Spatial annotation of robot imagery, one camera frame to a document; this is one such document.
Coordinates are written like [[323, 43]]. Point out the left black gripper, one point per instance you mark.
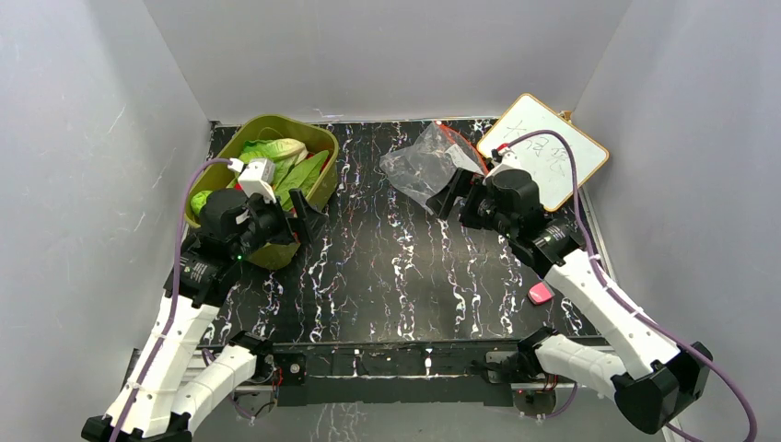
[[308, 221]]

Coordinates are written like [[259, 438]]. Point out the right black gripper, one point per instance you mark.
[[460, 199]]

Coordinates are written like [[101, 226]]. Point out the clear zip top bag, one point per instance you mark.
[[426, 167]]

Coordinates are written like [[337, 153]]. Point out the green lettuce leaf toy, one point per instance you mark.
[[290, 175]]

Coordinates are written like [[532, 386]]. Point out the small green cabbage toy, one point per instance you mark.
[[198, 201]]

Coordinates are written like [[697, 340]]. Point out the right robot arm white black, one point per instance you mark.
[[650, 378]]

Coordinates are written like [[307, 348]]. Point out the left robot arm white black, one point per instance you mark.
[[154, 403]]

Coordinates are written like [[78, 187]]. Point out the pale napa cabbage toy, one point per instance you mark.
[[283, 150]]

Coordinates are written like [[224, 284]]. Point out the olive green plastic bin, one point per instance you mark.
[[230, 142]]

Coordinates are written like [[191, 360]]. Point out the pink eraser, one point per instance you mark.
[[540, 294]]

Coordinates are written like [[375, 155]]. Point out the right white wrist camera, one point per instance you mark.
[[503, 158]]

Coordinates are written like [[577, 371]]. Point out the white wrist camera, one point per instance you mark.
[[255, 177], [503, 158]]

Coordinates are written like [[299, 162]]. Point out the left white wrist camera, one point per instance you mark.
[[255, 177]]

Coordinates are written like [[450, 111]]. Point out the small whiteboard wooden frame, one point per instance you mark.
[[543, 155]]

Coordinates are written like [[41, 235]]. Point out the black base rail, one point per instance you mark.
[[402, 372]]

